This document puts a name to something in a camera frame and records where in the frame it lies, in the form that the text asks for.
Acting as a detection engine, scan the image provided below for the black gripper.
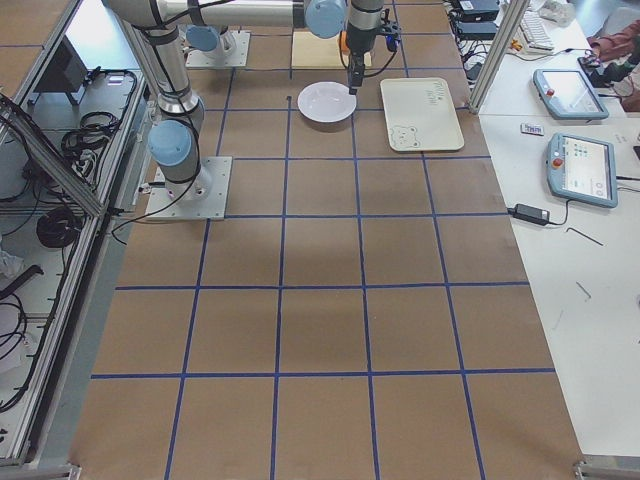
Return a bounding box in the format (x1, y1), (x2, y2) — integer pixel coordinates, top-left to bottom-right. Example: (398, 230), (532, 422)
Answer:
(346, 0), (383, 95)

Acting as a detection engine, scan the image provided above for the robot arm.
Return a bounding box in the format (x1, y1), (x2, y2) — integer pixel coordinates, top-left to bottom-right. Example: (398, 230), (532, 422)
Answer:
(187, 1), (397, 95)
(106, 1), (347, 201)

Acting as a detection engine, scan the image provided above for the cream bear tray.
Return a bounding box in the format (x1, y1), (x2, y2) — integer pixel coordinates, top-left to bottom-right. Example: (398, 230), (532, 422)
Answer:
(380, 77), (464, 152)

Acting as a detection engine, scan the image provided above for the bamboo cutting board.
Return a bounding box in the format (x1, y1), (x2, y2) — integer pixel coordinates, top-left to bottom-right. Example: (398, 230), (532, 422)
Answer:
(291, 31), (349, 70)

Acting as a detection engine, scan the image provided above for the white round plate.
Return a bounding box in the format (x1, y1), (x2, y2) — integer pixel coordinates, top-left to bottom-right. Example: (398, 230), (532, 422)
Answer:
(297, 81), (357, 123)

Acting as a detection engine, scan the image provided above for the white keyboard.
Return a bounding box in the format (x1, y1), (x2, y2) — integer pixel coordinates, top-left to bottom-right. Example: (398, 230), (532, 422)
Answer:
(518, 10), (555, 54)

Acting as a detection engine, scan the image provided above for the far teach pendant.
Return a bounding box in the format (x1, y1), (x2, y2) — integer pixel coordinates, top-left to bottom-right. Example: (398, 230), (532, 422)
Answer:
(532, 69), (609, 120)

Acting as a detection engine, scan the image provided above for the teach pendant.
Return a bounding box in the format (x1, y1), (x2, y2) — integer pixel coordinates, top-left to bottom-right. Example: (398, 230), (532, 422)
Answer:
(532, 69), (609, 120)
(546, 133), (618, 208)

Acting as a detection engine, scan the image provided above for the black power adapter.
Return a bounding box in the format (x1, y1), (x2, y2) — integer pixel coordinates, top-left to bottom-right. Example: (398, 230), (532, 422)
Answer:
(507, 203), (550, 226)

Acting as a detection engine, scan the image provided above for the near teach pendant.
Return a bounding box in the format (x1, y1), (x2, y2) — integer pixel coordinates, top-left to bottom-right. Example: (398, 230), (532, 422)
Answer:
(546, 133), (618, 208)

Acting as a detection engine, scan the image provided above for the black allen key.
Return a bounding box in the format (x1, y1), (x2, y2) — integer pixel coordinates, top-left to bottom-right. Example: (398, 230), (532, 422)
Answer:
(565, 227), (604, 247)

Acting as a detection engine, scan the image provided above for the black box on shelf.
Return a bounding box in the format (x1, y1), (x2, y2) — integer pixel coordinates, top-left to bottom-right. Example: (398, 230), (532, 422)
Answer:
(34, 35), (89, 106)

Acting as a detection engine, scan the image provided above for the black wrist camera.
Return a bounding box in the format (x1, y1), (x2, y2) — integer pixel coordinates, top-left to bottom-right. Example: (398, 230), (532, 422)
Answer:
(378, 21), (401, 53)

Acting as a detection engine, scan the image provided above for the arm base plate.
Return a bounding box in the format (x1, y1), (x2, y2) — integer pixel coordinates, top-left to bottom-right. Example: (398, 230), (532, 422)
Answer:
(186, 29), (251, 69)
(145, 156), (233, 221)

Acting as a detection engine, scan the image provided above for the aluminium frame post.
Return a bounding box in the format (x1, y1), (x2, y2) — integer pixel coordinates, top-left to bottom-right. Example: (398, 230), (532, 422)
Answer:
(468, 0), (529, 114)

